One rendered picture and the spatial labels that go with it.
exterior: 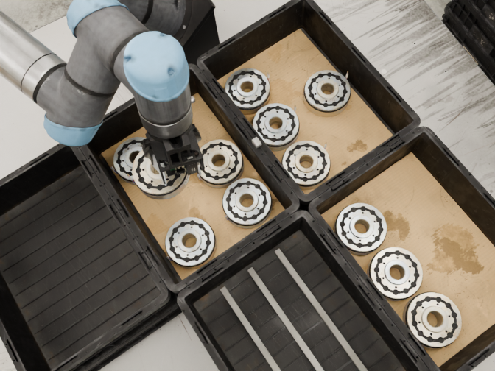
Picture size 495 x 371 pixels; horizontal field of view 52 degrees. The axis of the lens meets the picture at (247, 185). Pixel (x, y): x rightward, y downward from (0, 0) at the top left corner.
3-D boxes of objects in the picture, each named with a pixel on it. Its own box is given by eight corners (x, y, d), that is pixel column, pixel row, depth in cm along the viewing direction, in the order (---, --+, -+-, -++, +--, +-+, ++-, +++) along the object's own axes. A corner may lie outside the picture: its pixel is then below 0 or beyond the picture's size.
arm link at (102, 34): (46, 51, 69) (93, 104, 67) (74, -21, 64) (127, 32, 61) (90, 52, 76) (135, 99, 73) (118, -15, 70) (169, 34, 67)
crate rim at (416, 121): (421, 126, 103) (425, 121, 101) (303, 208, 99) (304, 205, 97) (304, -2, 115) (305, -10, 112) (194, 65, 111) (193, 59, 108)
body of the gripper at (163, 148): (162, 186, 83) (152, 154, 72) (147, 142, 86) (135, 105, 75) (206, 171, 84) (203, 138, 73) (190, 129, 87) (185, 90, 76)
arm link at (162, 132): (130, 88, 71) (185, 72, 72) (135, 105, 75) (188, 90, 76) (145, 132, 68) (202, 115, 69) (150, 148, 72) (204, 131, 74)
